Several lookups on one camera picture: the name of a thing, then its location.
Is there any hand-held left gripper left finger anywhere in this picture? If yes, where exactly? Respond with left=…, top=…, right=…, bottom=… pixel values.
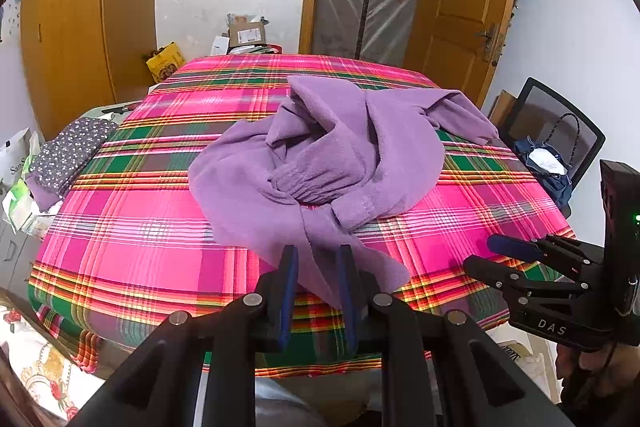
left=65, top=245, right=300, bottom=427

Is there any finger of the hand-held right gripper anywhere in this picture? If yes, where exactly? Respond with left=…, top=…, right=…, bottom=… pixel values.
left=487, top=234, right=606, bottom=278
left=462, top=256, right=586, bottom=308

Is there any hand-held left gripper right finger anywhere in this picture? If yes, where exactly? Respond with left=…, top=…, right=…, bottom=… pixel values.
left=338, top=245, right=576, bottom=427

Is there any purple fleece garment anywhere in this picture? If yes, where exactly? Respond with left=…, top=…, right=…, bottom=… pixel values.
left=189, top=75, right=500, bottom=308

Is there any person's right hand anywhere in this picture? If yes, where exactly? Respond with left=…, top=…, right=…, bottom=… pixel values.
left=557, top=347, right=613, bottom=408

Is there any blue denim bag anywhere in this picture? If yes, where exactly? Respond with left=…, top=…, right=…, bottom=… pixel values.
left=512, top=113, right=583, bottom=208

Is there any flat cardboard sheet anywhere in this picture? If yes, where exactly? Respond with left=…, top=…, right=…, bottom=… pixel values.
left=487, top=89, right=521, bottom=128

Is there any black mesh office chair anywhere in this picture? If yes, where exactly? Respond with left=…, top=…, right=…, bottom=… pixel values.
left=500, top=77, right=606, bottom=218

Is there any pink green plaid blanket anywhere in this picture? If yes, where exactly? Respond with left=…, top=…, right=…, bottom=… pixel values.
left=27, top=53, right=576, bottom=380

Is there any metal door lock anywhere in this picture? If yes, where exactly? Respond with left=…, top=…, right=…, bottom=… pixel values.
left=475, top=23, right=501, bottom=68

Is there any floral bed sheet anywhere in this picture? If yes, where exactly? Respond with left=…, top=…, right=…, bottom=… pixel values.
left=0, top=292, right=106, bottom=423

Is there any folded floral cloth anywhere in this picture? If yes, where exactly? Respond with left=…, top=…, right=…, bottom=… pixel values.
left=25, top=117, right=120, bottom=200

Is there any cardboard box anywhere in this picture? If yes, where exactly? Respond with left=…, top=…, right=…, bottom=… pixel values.
left=227, top=21, right=271, bottom=50

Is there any yellow bag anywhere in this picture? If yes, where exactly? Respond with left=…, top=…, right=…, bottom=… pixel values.
left=146, top=42, right=187, bottom=84

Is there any grey drawer cabinet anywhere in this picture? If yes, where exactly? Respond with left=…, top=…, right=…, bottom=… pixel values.
left=0, top=217, right=46, bottom=298

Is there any green white packaging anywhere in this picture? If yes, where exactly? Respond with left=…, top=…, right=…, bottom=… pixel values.
left=2, top=184, right=61, bottom=238

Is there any white shopping bag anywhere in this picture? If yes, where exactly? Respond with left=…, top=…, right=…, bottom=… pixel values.
left=0, top=127, right=41, bottom=188

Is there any wooden wardrobe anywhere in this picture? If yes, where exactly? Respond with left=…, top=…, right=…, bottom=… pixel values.
left=20, top=0, right=166, bottom=140

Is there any cartoon wall poster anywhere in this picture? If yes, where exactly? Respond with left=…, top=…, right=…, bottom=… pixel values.
left=0, top=0, right=26, bottom=42

